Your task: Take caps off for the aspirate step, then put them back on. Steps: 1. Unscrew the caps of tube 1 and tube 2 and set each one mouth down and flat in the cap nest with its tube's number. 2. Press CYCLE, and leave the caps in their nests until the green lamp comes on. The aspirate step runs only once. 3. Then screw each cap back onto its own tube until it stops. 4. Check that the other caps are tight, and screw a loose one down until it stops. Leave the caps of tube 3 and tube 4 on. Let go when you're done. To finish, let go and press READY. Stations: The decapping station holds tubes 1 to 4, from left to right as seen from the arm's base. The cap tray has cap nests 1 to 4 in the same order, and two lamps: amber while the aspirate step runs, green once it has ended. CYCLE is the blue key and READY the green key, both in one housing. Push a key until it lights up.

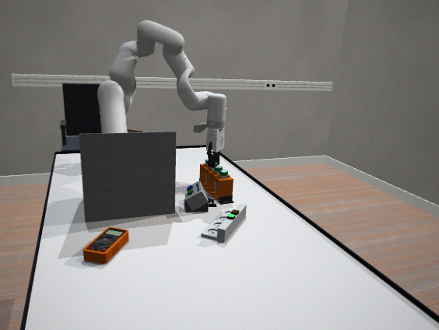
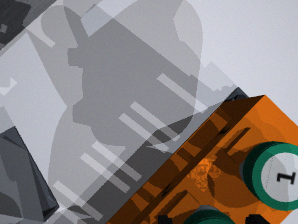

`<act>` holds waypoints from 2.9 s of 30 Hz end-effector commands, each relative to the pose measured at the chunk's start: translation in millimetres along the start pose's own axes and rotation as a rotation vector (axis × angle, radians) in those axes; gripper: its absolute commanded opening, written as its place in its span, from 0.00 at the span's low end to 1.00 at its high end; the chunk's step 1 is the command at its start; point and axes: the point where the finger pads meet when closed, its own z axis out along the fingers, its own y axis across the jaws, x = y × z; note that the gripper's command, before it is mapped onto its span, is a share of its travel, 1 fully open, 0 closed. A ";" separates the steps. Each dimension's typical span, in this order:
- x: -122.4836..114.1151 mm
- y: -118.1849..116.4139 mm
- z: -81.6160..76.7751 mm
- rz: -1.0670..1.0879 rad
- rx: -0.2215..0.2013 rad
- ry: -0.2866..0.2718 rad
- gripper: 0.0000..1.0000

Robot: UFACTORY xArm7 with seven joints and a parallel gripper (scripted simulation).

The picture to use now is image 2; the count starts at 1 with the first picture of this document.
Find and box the dark grey angle bracket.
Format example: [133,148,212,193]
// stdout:
[224,87,249,102]

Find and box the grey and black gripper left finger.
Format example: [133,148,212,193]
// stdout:
[158,215,173,224]

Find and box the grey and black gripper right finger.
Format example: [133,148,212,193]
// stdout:
[245,214,270,224]

